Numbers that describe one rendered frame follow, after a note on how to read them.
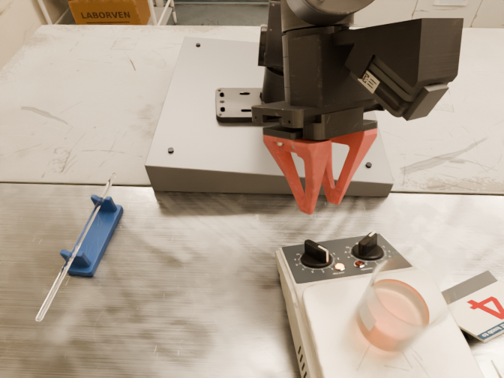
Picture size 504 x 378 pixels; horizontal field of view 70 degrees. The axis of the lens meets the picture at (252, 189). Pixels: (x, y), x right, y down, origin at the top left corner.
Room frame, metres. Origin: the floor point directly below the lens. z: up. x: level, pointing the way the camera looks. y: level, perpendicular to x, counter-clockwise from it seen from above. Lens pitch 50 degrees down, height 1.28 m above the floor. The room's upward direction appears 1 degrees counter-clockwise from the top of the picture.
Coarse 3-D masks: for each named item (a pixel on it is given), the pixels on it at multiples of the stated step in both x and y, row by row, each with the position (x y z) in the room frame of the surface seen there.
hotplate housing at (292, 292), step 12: (276, 252) 0.20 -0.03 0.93; (288, 276) 0.16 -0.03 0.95; (360, 276) 0.15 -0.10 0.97; (288, 288) 0.15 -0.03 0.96; (300, 288) 0.14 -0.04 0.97; (288, 300) 0.14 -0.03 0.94; (300, 300) 0.13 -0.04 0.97; (288, 312) 0.14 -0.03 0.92; (300, 312) 0.12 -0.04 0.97; (300, 324) 0.11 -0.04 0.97; (300, 336) 0.10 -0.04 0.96; (300, 348) 0.09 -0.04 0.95; (312, 348) 0.09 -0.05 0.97; (300, 360) 0.09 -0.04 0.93; (312, 360) 0.08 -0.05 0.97; (300, 372) 0.08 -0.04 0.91; (312, 372) 0.07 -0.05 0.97
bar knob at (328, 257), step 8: (304, 248) 0.19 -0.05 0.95; (312, 248) 0.19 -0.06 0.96; (320, 248) 0.18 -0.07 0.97; (304, 256) 0.18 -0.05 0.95; (312, 256) 0.18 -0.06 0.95; (320, 256) 0.18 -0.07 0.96; (328, 256) 0.18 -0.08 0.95; (304, 264) 0.17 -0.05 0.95; (312, 264) 0.17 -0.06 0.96; (320, 264) 0.17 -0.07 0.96; (328, 264) 0.17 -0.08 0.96
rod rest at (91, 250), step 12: (108, 204) 0.28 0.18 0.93; (96, 216) 0.27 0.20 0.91; (108, 216) 0.27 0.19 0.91; (120, 216) 0.28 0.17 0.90; (96, 228) 0.25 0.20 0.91; (108, 228) 0.25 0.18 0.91; (84, 240) 0.24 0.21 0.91; (96, 240) 0.24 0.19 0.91; (108, 240) 0.24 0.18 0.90; (60, 252) 0.20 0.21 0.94; (84, 252) 0.22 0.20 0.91; (96, 252) 0.22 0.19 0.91; (72, 264) 0.20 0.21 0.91; (84, 264) 0.20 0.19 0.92; (96, 264) 0.20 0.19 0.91
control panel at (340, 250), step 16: (336, 240) 0.22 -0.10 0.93; (352, 240) 0.21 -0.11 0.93; (384, 240) 0.21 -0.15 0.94; (288, 256) 0.19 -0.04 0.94; (336, 256) 0.19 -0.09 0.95; (352, 256) 0.18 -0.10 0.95; (304, 272) 0.16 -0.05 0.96; (320, 272) 0.16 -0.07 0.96; (336, 272) 0.16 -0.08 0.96; (352, 272) 0.16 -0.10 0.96; (368, 272) 0.16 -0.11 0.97
